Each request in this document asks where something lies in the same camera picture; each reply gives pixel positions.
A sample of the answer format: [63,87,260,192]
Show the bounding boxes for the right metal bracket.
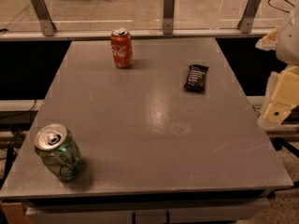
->
[237,0,262,34]

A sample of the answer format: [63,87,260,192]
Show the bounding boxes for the left metal bracket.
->
[30,0,56,36]

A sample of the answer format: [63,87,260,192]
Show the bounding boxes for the metal bracket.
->
[163,0,175,35]
[237,0,262,34]
[30,0,56,36]

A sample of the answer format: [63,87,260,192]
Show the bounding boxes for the middle metal bracket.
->
[163,0,175,35]

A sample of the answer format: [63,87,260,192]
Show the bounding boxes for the green soda can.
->
[35,124,84,182]

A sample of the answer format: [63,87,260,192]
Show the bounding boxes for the red cola can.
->
[110,28,133,68]

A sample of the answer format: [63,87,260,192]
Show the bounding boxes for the grey metal rail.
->
[0,28,272,41]

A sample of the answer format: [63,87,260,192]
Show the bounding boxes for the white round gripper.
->
[255,4,299,129]

